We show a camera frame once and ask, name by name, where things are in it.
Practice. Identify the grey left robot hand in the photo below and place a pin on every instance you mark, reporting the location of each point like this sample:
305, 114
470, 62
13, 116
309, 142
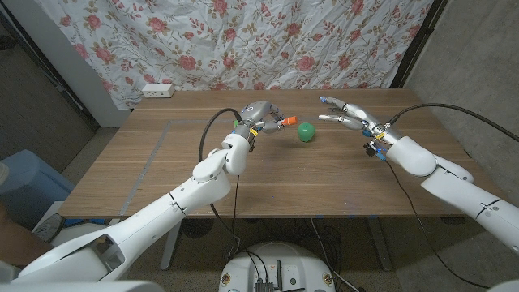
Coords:
259, 111

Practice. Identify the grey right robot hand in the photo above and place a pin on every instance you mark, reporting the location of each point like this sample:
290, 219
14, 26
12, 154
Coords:
359, 115

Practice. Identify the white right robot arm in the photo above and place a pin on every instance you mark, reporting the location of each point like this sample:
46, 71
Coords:
413, 156

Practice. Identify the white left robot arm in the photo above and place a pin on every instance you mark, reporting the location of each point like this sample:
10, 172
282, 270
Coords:
162, 211

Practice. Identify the green ball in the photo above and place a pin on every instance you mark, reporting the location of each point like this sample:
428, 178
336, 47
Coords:
306, 132

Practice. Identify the floral backdrop cloth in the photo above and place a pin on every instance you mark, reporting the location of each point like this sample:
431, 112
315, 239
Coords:
243, 40

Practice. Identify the black backdrop pole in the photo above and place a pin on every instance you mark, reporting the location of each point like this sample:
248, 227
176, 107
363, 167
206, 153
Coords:
418, 44

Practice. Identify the white power strip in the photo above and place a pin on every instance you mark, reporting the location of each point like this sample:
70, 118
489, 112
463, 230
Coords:
158, 90

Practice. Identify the black round floor object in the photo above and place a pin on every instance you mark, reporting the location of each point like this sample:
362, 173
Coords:
198, 228

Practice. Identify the grey table leg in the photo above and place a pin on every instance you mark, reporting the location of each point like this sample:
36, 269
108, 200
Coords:
380, 247

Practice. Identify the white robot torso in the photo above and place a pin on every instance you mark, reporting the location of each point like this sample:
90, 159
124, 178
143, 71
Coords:
292, 263

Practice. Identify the white table leg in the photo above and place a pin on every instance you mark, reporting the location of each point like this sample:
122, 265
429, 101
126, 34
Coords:
169, 251

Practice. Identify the blue plastic bin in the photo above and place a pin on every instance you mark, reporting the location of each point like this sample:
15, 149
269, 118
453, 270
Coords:
32, 182

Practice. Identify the grey sneaker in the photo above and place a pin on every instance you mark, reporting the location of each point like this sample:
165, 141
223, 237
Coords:
48, 227

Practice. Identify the person's leg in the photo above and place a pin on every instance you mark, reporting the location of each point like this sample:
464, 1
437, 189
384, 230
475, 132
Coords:
20, 243

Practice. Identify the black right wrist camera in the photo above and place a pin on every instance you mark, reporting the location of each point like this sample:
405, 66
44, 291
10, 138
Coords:
373, 149

